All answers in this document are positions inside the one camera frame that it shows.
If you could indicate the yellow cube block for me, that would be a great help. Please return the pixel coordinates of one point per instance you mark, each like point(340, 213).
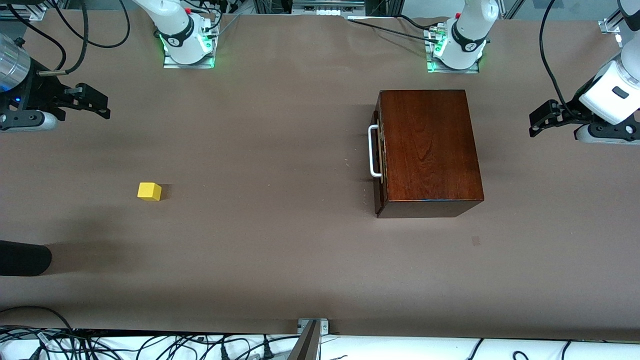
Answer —
point(149, 191)

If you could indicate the aluminium frame profile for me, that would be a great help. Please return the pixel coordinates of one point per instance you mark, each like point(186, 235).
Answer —
point(35, 12)

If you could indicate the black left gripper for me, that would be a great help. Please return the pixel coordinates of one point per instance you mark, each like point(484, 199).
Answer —
point(571, 113)

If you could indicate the dark metal beam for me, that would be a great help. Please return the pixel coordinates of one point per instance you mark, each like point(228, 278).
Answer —
point(305, 347)

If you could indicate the brown table cover sheet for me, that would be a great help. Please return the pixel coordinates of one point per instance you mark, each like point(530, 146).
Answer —
point(250, 225)

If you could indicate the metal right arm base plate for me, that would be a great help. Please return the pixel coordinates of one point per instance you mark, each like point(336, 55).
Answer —
point(200, 65)

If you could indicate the grey power strip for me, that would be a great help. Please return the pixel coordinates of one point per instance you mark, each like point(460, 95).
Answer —
point(327, 11)

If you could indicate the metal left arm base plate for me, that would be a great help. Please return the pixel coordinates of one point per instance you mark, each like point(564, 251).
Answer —
point(440, 70)

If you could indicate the aluminium corner profile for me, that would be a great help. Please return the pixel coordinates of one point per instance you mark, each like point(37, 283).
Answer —
point(607, 25)

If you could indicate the small aluminium bracket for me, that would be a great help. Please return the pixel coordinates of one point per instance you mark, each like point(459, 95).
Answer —
point(325, 326)

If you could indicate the white edge panel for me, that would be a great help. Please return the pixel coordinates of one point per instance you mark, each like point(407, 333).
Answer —
point(400, 350)

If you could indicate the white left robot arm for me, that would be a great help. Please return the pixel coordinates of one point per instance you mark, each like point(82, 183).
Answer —
point(467, 30)

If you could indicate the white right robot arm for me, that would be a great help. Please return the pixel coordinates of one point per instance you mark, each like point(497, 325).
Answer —
point(182, 30)

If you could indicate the black cylindrical object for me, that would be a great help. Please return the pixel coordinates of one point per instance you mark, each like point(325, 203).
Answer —
point(22, 257)

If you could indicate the dark wooden drawer cabinet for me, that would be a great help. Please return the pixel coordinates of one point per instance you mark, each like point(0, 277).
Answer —
point(430, 150)

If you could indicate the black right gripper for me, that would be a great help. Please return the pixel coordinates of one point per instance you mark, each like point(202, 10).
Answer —
point(36, 93)

